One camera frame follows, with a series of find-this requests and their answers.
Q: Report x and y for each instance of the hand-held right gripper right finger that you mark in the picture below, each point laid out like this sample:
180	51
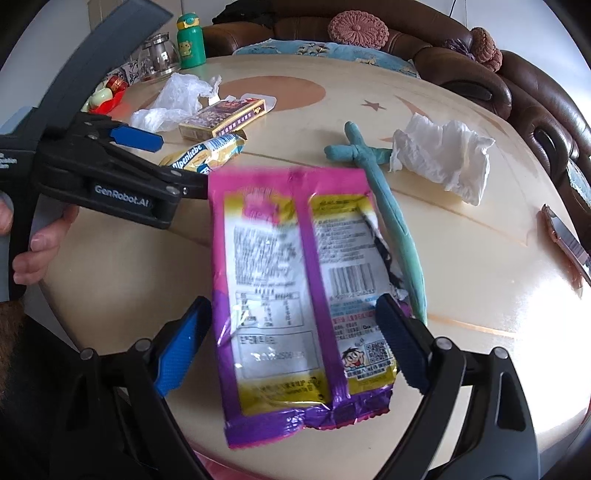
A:
401	341

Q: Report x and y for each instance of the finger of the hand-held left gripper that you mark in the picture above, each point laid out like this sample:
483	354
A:
136	137
194	187

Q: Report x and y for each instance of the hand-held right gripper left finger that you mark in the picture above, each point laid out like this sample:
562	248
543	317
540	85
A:
184	341

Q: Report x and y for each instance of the playing card box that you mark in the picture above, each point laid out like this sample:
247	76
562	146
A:
221	117

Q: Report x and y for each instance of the pink purple snack packet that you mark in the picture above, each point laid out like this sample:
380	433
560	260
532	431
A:
268	277

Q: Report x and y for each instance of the white tissue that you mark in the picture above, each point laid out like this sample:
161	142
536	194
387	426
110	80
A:
443	152

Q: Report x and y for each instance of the person's left hand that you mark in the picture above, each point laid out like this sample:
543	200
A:
46	240

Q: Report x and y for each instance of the red tray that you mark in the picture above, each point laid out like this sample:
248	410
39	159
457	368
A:
108	107

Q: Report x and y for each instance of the yellow blue candy wrapper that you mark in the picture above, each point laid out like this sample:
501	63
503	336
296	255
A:
217	150

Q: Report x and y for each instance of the pale fruit-shaped ornament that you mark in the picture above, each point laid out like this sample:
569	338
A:
99	98

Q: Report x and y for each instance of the small red gold jar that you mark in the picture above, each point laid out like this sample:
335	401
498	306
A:
116	84

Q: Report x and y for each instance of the clear plastic bag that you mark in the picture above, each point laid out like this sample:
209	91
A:
178	94

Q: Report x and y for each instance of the blue white patterned cloth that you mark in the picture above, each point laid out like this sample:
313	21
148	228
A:
130	71

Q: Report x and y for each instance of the glass jar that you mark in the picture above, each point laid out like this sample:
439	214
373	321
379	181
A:
159	57

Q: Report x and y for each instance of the green kids water bottle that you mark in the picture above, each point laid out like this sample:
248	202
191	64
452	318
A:
190	48

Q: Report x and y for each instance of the teal plush sword toy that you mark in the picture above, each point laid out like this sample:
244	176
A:
397	221

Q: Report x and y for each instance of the black clothing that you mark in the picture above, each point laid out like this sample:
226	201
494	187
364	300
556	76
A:
240	11

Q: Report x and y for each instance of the blue patterned cushion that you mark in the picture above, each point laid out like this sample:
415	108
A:
323	50

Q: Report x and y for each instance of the phone with pink case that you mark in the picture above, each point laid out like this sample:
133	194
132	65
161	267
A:
565	235

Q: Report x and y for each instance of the large pink crocheted cushion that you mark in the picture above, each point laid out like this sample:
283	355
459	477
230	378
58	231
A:
358	30

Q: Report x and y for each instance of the blue lace cloth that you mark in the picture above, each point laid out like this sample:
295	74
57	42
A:
581	182

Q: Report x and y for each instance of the brown leather sofa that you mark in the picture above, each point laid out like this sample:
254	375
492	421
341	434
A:
521	78

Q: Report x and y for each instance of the small pink crocheted cushion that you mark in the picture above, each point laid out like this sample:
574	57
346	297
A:
487	48

